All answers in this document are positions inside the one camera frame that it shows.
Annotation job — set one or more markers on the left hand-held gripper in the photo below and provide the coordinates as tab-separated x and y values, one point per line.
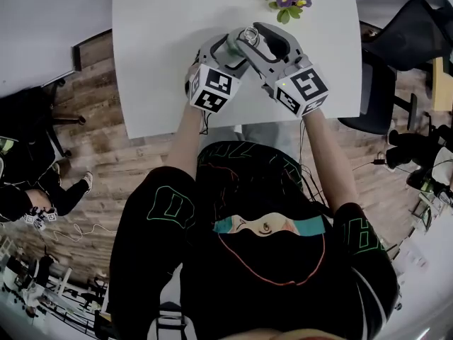
214	90

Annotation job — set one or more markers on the person's right forearm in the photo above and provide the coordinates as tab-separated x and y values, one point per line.
327	154

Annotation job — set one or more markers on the person's head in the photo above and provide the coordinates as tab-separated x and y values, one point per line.
283	335

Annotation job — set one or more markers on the person's black printed t-shirt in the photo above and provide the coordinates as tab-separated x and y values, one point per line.
269	260

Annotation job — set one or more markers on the black power adapter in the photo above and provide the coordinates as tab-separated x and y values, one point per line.
379	159

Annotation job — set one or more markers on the person's left forearm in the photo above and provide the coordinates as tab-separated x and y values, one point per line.
187	140

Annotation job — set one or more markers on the small metal cup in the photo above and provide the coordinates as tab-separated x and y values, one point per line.
249	35

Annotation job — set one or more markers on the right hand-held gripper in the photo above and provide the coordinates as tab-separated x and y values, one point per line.
301	87

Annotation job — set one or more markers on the white frame work table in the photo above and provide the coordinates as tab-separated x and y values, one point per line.
64	280

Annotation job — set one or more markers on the person's left hand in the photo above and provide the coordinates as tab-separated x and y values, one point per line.
191	80

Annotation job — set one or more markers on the green metal bottle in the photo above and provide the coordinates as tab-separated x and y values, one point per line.
231	48

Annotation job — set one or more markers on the black mesh office chair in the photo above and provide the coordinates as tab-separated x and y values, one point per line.
403	34

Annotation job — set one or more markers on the yellow wooden desk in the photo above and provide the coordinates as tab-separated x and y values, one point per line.
443	83

